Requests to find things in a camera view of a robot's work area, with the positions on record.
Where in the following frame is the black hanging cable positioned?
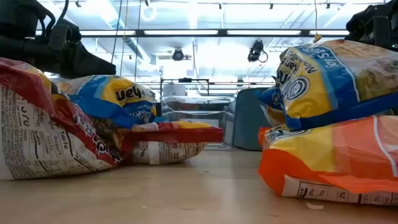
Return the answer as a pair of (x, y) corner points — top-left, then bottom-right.
(111, 0), (124, 65)

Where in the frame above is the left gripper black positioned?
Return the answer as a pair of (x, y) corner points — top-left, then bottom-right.
(0, 36), (117, 79)

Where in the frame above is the red noodle pack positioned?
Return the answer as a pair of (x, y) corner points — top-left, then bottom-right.
(126, 120), (224, 166)
(0, 57), (134, 181)

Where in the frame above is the black overhead camera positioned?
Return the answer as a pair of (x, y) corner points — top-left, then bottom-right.
(247, 39), (269, 63)

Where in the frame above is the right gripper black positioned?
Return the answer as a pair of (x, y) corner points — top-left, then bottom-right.
(345, 0), (398, 52)

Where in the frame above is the yellow hanging cable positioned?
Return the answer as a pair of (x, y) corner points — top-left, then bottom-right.
(313, 0), (323, 44)

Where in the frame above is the clear plastic bin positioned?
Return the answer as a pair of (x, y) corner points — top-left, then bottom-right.
(160, 95), (236, 147)

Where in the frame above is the blue noodle pack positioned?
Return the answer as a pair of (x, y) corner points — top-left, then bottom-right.
(275, 39), (398, 131)
(51, 74), (158, 130)
(253, 85), (287, 128)

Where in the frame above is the grey-blue plastic bin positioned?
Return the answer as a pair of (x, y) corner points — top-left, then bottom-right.
(231, 86), (280, 152)

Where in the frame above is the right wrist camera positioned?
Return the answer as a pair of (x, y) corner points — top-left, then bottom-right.
(371, 15), (392, 47)

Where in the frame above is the round black ceiling fixture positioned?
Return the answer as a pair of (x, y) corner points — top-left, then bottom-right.
(172, 48), (185, 62)

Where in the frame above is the orange noodle pack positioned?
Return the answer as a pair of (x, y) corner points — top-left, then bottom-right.
(257, 114), (398, 207)

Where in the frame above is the black overhead frame bar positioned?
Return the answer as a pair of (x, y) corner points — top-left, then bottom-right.
(35, 29), (351, 39)

